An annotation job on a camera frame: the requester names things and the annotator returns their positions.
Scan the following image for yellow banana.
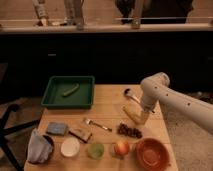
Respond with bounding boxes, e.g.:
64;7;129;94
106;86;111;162
123;106;141;124

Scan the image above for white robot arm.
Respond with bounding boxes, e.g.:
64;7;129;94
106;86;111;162
140;72;213;135

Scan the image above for green plastic tray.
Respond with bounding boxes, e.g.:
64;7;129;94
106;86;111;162
41;76;95;109

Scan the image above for bunch of dark grapes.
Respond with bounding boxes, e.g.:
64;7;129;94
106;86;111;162
117;123;142;139

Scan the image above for red yellow apple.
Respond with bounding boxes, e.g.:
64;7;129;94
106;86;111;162
114;140;130;156

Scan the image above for orange red bowl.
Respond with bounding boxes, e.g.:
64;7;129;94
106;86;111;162
135;138;170;171

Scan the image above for silver fork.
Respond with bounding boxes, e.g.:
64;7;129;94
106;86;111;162
83;118;112;132

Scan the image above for green cucumber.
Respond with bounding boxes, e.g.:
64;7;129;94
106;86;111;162
62;84;80;97

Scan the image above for white round plate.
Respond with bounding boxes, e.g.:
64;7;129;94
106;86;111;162
61;137;80;157

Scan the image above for blue grey sponge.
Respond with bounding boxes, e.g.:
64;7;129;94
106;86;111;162
46;122;67;136

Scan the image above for dark bowl under cloth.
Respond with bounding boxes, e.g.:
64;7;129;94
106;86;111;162
43;135;55;160

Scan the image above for grey crumpled cloth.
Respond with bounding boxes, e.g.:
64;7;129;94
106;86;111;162
27;129;53;164

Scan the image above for black office chair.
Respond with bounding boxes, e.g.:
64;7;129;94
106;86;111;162
0;63;40;171

